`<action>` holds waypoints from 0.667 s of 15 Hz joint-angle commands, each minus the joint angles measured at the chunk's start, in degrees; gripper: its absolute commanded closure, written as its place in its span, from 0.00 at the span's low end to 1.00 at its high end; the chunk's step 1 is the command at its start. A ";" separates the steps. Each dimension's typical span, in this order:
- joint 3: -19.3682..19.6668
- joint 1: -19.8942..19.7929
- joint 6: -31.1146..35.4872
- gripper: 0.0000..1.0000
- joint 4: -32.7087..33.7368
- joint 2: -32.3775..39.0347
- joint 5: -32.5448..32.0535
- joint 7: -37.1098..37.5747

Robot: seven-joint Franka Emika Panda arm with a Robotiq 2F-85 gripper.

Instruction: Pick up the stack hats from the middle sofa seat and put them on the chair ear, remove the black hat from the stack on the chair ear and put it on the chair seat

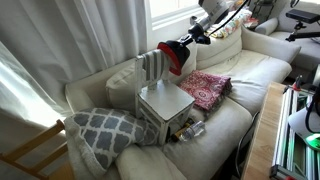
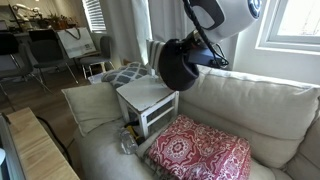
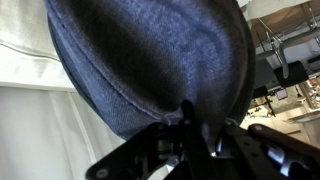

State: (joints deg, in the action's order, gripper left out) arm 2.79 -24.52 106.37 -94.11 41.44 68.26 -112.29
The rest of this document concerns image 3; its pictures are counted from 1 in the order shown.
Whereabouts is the light grey curtain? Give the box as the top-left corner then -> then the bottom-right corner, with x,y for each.
0,85 -> 126,180

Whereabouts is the dark navy fedora hat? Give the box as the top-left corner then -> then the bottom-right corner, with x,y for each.
44,0 -> 257,141

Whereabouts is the grey visitor chair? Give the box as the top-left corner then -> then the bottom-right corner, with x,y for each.
264,26 -> 320,80

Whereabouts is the beige fabric sofa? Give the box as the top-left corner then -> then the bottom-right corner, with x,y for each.
0,0 -> 78,92

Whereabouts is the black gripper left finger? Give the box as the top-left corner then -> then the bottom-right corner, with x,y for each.
85,99 -> 215,180

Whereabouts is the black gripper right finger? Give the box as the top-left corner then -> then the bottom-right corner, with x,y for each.
215,119 -> 320,180

